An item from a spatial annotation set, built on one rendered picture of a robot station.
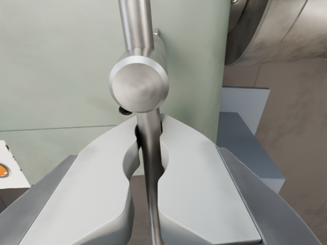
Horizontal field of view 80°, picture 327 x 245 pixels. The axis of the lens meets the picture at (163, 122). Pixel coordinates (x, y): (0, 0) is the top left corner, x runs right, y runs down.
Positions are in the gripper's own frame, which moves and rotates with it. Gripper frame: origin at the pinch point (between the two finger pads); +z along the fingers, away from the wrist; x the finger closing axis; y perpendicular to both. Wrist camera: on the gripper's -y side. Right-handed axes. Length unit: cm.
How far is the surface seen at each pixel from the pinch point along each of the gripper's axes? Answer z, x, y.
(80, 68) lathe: 7.8, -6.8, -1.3
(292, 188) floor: 134, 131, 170
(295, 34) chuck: 13.0, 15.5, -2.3
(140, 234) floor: 134, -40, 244
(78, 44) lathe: 7.8, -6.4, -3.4
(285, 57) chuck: 16.5, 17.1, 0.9
